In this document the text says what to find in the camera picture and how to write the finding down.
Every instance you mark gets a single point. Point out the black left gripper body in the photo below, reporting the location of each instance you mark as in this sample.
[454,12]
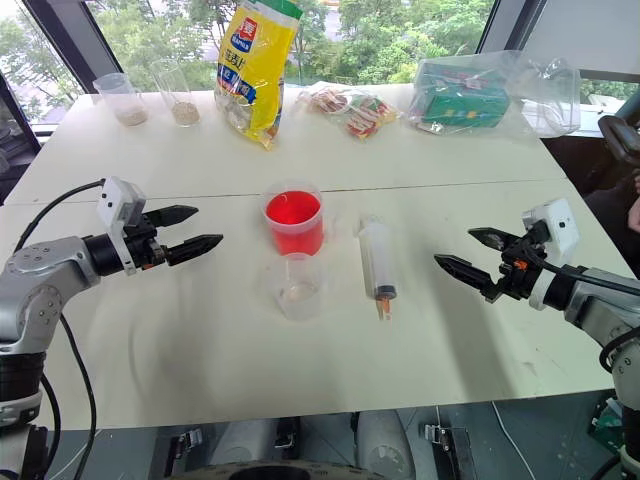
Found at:
[146,245]

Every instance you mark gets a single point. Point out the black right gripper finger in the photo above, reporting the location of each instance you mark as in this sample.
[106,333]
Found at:
[492,238]
[465,270]

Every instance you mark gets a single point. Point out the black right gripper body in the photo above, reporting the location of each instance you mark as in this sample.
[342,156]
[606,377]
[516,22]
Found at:
[520,275]

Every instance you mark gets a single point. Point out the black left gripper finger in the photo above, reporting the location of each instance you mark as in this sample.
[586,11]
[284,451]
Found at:
[175,215]
[195,246]

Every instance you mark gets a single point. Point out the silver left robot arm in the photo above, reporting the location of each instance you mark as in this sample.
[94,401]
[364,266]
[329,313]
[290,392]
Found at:
[42,272]

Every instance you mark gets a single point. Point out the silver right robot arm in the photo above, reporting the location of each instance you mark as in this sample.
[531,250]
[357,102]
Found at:
[595,305]

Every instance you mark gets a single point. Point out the clear plastic syringe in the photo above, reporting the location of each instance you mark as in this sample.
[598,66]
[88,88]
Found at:
[379,255]

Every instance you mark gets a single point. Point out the large cup with red liquid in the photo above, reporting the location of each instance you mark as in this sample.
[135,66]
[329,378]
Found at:
[295,225]

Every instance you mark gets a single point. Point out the small clear plastic cup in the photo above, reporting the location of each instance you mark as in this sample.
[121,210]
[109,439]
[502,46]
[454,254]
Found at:
[297,295]

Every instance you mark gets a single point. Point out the tall glass with grains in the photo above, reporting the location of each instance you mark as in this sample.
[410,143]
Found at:
[182,100]

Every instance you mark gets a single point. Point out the clear beaker with grains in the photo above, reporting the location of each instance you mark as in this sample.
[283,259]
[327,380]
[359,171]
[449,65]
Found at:
[127,105]

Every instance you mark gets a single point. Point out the dark brown chair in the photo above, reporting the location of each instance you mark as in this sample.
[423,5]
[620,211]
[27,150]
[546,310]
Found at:
[617,137]

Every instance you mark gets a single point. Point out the yellow oatmeal bag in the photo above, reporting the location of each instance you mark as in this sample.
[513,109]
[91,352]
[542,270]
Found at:
[255,75]

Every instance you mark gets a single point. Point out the large clear plastic bag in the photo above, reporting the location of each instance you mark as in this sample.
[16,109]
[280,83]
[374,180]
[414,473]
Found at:
[545,85]

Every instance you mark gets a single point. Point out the red green snack packet bag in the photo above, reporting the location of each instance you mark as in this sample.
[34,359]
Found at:
[372,117]

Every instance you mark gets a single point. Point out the green box under table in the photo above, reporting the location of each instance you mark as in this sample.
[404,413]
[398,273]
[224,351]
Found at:
[607,425]

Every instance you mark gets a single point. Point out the black table clamp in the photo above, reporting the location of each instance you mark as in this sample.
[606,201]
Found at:
[186,447]
[447,447]
[287,437]

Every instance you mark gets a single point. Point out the clear bag of red packets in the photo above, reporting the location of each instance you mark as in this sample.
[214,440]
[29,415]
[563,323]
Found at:
[325,100]

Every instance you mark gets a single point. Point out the white rounded robot leg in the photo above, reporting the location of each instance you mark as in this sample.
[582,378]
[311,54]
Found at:
[245,445]
[382,442]

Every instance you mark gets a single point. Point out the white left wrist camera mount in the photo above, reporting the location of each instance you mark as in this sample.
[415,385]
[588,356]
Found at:
[117,200]

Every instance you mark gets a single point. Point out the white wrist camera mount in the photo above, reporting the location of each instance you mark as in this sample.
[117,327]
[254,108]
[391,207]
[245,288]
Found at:
[557,225]
[117,200]

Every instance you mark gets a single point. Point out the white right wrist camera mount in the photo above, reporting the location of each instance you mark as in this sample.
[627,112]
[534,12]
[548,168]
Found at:
[557,225]

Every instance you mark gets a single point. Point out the dark window frame beam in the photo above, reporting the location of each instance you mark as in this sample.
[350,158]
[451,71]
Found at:
[510,25]
[75,40]

